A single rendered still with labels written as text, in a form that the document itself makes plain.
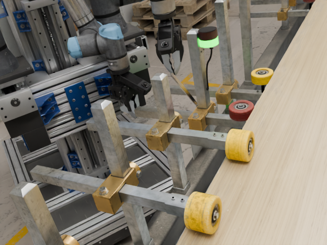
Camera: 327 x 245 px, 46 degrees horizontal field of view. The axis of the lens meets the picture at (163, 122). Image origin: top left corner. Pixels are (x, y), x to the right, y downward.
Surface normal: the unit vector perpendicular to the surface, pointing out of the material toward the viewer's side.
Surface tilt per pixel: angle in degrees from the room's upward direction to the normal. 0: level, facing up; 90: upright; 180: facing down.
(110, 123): 90
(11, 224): 0
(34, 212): 90
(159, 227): 0
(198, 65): 90
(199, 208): 31
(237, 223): 0
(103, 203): 90
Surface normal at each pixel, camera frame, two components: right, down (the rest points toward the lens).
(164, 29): -0.25, -0.47
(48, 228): 0.87, 0.10
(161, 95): -0.45, 0.53
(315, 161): -0.18, -0.84
